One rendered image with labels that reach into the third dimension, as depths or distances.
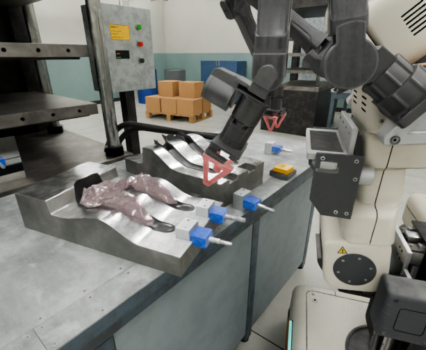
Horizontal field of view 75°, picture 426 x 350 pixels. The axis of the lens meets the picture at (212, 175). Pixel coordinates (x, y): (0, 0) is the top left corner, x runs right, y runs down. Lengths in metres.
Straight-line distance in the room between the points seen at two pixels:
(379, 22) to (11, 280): 0.92
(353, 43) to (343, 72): 0.04
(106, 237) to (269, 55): 0.53
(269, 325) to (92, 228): 1.12
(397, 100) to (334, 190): 0.26
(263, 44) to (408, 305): 0.65
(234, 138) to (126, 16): 1.18
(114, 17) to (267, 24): 1.15
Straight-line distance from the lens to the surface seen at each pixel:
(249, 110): 0.55
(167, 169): 1.00
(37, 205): 0.85
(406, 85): 0.54
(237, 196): 0.86
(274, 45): 0.53
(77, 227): 0.78
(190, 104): 5.59
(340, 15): 0.54
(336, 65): 0.51
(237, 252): 1.04
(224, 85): 0.56
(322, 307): 1.36
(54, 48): 1.39
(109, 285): 0.67
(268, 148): 1.39
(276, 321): 1.64
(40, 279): 0.75
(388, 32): 0.68
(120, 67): 1.60
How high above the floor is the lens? 1.25
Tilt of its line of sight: 23 degrees down
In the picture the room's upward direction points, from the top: straight up
